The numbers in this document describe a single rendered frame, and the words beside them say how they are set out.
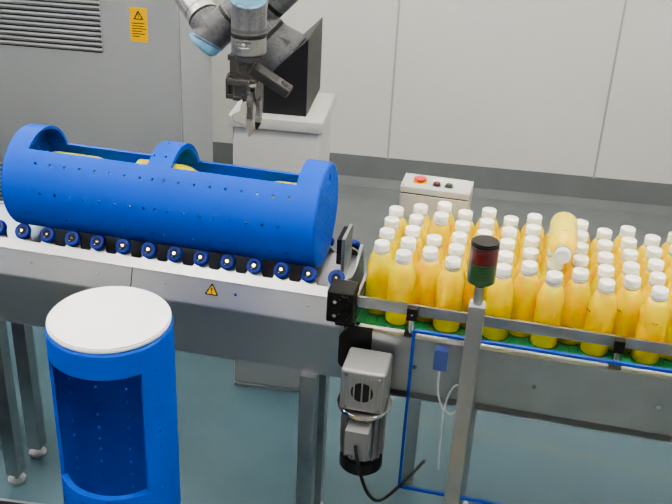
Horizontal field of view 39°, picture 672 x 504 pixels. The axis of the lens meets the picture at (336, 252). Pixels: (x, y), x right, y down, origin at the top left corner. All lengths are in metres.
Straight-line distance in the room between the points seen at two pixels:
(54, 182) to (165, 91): 1.62
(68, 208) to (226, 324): 0.53
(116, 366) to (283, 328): 0.63
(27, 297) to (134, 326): 0.78
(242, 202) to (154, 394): 0.56
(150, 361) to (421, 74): 3.42
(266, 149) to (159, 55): 1.04
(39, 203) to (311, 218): 0.75
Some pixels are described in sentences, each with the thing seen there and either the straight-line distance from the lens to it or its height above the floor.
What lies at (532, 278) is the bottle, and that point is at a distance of 2.40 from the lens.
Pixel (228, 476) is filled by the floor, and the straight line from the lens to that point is 3.35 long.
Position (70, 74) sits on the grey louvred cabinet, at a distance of 4.33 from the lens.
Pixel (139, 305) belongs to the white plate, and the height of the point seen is 1.04.
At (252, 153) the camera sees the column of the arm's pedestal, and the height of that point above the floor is 0.97.
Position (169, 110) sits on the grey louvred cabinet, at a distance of 4.23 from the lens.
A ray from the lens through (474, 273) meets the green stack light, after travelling 2.12.
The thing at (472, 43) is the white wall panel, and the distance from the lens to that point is 5.25.
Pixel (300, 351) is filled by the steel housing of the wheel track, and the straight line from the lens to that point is 2.67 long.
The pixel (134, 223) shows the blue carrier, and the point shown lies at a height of 1.06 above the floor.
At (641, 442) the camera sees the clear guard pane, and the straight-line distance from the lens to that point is 2.49.
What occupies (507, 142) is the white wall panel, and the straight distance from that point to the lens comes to 5.42.
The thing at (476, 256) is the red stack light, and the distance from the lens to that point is 2.10.
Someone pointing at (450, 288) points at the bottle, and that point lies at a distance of 2.37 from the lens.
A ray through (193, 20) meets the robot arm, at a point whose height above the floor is 1.54.
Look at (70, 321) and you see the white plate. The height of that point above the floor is 1.04.
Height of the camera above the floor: 2.19
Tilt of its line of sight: 28 degrees down
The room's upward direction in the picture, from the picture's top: 3 degrees clockwise
